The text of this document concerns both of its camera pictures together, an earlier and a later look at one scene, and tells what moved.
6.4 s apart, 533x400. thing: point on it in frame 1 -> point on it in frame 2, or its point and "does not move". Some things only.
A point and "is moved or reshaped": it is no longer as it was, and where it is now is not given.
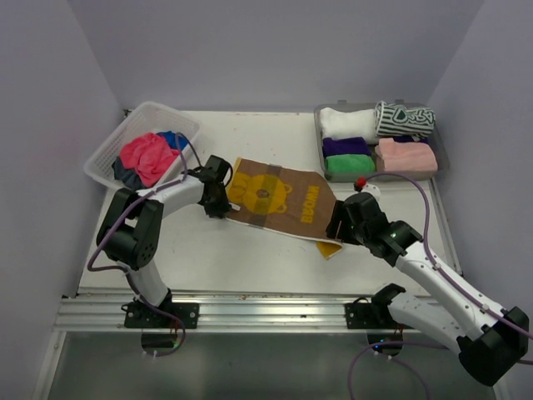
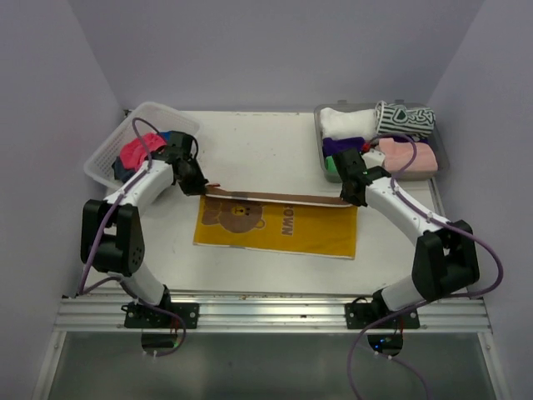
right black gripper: [340, 212] -> [355, 202]
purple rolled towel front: [345, 146] does not move
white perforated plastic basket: [143, 117] does not move
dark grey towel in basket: [128, 176] does not move
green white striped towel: [397, 120] does not move
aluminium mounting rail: [217, 309] does not move
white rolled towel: [353, 123] does not move
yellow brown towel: [297, 202] is moved or reshaped
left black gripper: [223, 207] -> [197, 187]
